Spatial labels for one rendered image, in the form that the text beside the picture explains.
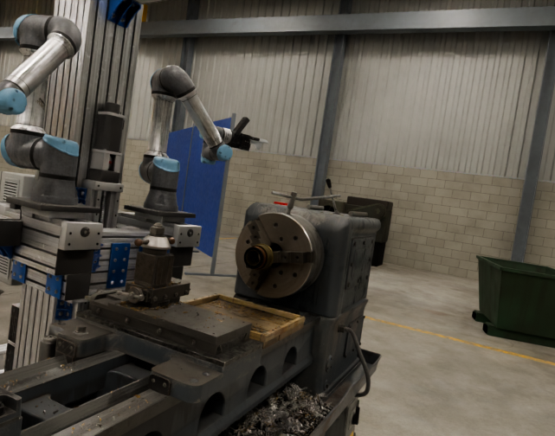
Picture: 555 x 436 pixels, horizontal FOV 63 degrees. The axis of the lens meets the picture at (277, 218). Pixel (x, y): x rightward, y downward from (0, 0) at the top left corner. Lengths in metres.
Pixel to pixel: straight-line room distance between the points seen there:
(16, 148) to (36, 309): 0.69
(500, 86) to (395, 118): 2.41
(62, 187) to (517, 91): 10.91
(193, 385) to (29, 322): 1.32
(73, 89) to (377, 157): 10.33
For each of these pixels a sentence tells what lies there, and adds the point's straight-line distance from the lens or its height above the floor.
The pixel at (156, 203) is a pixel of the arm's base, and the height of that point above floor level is 1.19.
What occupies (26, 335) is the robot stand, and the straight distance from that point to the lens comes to 2.24.
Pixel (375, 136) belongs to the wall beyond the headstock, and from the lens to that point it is 11.94.
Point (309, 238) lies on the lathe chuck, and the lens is 1.60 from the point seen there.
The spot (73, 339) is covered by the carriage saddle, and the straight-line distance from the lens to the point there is 1.18.
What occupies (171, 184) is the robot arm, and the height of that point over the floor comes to 1.28.
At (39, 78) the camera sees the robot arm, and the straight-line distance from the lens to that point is 1.65.
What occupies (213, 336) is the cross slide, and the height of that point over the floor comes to 0.97.
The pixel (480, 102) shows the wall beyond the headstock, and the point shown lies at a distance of 11.79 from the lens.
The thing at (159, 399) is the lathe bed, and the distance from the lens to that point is 1.00.
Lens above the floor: 1.30
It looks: 3 degrees down
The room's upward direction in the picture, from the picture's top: 8 degrees clockwise
